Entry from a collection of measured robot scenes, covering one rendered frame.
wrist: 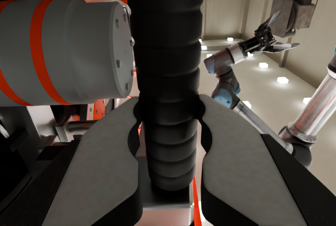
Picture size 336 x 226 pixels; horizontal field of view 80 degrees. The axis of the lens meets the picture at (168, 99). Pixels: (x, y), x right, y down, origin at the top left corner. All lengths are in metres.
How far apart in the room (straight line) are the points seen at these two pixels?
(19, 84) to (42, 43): 0.06
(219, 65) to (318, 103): 0.38
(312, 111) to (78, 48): 0.84
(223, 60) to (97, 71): 0.66
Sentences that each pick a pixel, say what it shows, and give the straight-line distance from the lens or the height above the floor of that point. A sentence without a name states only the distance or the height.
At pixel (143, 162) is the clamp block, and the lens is 0.18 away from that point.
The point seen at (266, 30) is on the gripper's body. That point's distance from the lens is 0.87.
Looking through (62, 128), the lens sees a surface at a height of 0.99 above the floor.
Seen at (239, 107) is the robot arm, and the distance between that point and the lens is 0.78.
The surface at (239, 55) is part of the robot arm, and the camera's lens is 0.85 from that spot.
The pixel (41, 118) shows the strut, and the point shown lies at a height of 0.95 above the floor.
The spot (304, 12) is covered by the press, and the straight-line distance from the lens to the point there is 8.10.
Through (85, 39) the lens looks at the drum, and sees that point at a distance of 0.24.
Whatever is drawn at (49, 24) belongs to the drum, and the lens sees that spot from 0.26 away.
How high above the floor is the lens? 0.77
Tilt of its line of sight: 30 degrees up
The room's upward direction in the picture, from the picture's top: 178 degrees clockwise
